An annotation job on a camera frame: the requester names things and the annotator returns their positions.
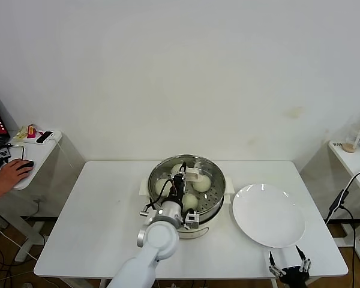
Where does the round white plate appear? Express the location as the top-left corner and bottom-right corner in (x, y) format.
(231, 183), (307, 248)

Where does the black hanging power cable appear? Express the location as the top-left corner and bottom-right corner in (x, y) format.
(323, 167), (360, 225)

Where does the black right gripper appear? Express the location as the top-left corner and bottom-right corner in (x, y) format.
(268, 245), (313, 288)

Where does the stainless steel steamer basket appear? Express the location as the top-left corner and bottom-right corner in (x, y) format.
(139, 154), (235, 222)

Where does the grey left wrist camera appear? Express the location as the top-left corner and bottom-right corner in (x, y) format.
(184, 211), (200, 231)

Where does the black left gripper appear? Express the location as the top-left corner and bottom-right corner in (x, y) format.
(169, 161), (188, 201)

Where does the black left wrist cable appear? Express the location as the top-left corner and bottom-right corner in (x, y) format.
(142, 176), (176, 212)

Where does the white phone black screen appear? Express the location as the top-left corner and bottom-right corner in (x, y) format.
(35, 131), (55, 145)

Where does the thin black desk cable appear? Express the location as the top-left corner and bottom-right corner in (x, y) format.
(5, 145), (26, 161)

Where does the white laptop side table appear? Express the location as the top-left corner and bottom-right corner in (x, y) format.
(0, 130), (85, 265)

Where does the clear plastic drink cup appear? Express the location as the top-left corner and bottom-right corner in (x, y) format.
(341, 125), (360, 154)

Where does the yellowish snack packet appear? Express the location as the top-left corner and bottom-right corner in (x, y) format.
(13, 125), (29, 142)

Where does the person's bare hand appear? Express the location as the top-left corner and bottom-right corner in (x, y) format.
(0, 158), (34, 191)

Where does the white electric cooking pot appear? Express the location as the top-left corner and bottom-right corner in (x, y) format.
(176, 197), (232, 240)

